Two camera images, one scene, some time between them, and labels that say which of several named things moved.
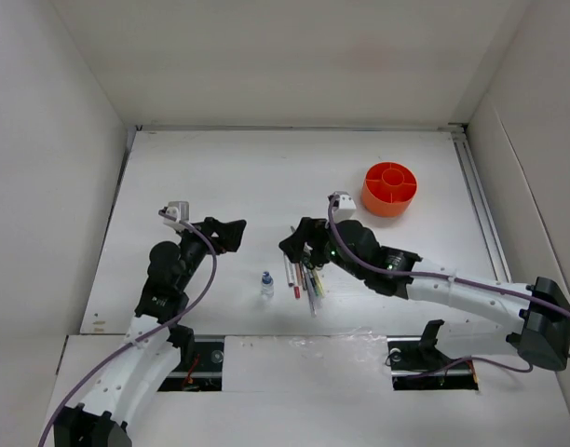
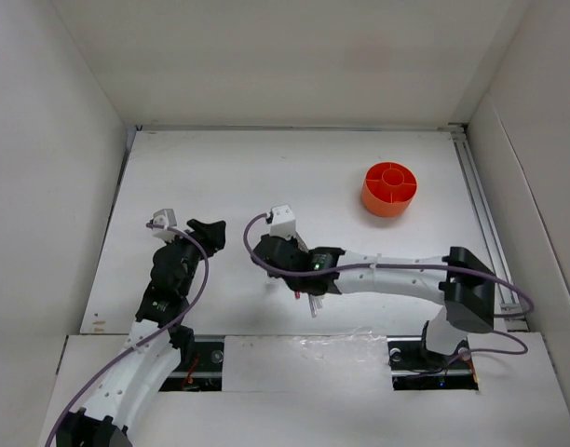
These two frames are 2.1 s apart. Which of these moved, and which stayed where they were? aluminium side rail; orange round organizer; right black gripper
Moved: right black gripper
Stayed: orange round organizer; aluminium side rail
